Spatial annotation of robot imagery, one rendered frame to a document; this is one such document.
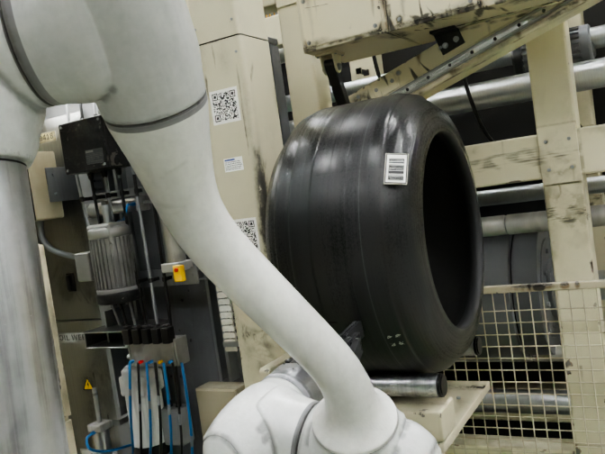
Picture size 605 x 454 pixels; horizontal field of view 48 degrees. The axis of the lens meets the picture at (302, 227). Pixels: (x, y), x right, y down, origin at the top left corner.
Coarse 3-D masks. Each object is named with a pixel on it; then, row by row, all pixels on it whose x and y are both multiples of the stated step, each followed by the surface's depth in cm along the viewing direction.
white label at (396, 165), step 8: (392, 160) 117; (400, 160) 117; (408, 160) 117; (384, 168) 116; (392, 168) 116; (400, 168) 116; (384, 176) 116; (392, 176) 116; (400, 176) 116; (392, 184) 115; (400, 184) 115
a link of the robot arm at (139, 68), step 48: (0, 0) 53; (48, 0) 53; (96, 0) 53; (144, 0) 54; (48, 48) 54; (96, 48) 55; (144, 48) 56; (192, 48) 59; (48, 96) 58; (96, 96) 58; (144, 96) 58; (192, 96) 61
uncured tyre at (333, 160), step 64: (320, 128) 130; (384, 128) 122; (448, 128) 140; (320, 192) 120; (384, 192) 115; (448, 192) 163; (320, 256) 119; (384, 256) 114; (448, 256) 164; (384, 320) 118; (448, 320) 127
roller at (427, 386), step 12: (372, 384) 132; (384, 384) 130; (396, 384) 129; (408, 384) 128; (420, 384) 127; (432, 384) 126; (444, 384) 127; (420, 396) 128; (432, 396) 127; (444, 396) 127
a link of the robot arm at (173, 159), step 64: (128, 128) 60; (192, 128) 62; (192, 192) 66; (192, 256) 70; (256, 256) 71; (256, 320) 72; (320, 320) 73; (320, 384) 74; (320, 448) 78; (384, 448) 77
